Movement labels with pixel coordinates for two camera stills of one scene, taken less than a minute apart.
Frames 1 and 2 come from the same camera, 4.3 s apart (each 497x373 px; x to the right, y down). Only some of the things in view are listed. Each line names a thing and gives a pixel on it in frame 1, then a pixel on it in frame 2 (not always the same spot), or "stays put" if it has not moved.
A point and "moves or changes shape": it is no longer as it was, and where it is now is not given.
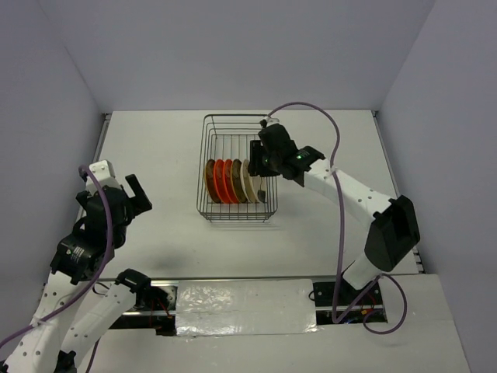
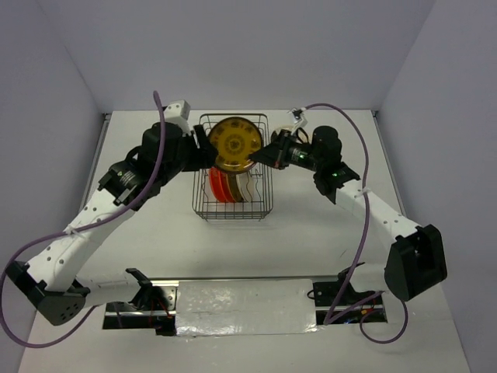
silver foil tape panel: x=248 y=306 stays put
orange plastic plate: x=219 y=179 stays put
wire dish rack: x=227 y=190 stays put
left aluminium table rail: x=107 y=117 stays put
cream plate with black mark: x=259 y=185 moves or changes shape
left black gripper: x=141 y=201 -> x=203 y=158
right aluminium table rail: x=396 y=188 stays put
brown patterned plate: x=209 y=177 -> x=235 y=138
